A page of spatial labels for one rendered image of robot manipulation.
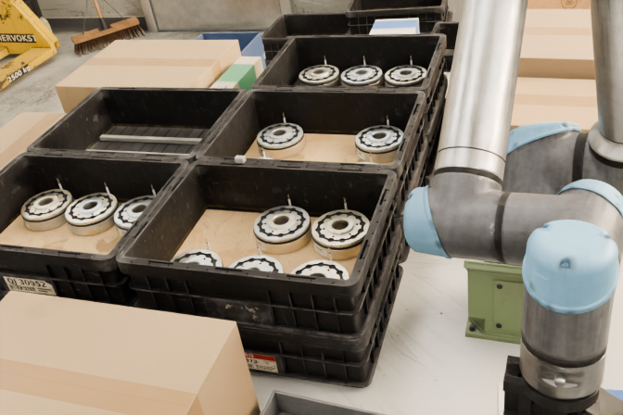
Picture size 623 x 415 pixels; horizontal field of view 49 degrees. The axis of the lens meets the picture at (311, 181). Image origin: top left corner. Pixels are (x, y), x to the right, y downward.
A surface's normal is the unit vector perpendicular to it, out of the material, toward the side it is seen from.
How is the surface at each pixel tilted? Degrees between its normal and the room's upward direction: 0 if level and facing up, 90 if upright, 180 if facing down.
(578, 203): 8
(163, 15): 90
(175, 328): 0
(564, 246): 6
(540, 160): 50
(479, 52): 37
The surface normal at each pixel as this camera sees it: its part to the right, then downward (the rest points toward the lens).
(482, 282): -0.32, 0.56
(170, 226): 0.95, 0.05
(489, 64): -0.04, -0.28
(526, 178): -0.61, -0.13
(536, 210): -0.39, -0.54
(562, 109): -0.14, -0.83
